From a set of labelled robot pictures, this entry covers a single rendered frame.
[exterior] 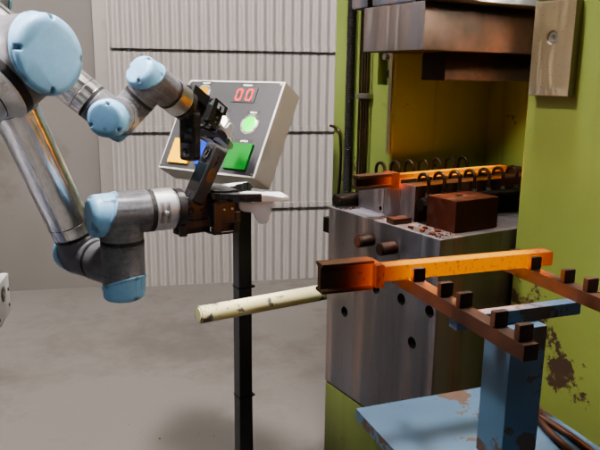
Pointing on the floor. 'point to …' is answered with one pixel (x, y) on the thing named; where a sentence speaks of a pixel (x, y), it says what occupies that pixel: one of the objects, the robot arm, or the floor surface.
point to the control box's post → (242, 334)
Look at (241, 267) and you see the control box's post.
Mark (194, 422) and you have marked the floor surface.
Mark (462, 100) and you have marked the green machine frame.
